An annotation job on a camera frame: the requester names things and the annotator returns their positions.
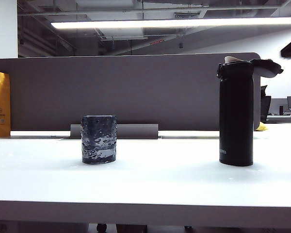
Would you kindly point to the black thermos with flip lid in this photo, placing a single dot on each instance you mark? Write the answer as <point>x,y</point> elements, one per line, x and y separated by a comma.
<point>236,116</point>

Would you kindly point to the dark textured glass cup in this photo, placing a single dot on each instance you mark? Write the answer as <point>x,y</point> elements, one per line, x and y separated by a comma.
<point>98,131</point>

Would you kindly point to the grey desk partition panel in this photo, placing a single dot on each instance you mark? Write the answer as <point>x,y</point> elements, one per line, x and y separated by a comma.
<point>135,92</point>

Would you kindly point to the red ceiling sign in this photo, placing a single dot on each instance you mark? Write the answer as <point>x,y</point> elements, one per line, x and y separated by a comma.
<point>157,41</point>

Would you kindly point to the long ceiling light strip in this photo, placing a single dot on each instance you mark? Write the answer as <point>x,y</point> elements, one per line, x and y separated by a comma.
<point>160,23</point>

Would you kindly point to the black office chair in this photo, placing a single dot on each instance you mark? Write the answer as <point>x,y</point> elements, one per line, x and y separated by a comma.
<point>265,104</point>

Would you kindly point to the orange paper bag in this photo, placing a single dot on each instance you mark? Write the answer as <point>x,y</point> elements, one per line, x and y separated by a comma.
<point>2,104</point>

